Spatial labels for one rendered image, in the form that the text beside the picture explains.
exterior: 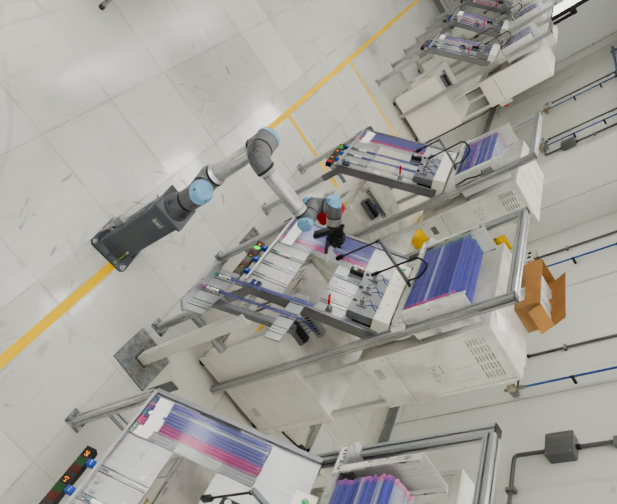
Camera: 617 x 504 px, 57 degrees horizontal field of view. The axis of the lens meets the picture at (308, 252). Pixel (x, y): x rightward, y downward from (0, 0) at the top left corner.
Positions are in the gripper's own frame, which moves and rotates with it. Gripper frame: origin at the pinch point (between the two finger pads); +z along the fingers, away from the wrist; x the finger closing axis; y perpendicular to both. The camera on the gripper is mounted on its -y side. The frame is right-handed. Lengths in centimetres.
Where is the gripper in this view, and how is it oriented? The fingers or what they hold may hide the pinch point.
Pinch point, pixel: (329, 256)
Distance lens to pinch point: 298.7
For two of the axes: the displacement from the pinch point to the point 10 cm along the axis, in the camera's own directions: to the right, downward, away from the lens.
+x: 3.6, -5.3, 7.7
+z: 0.2, 8.3, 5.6
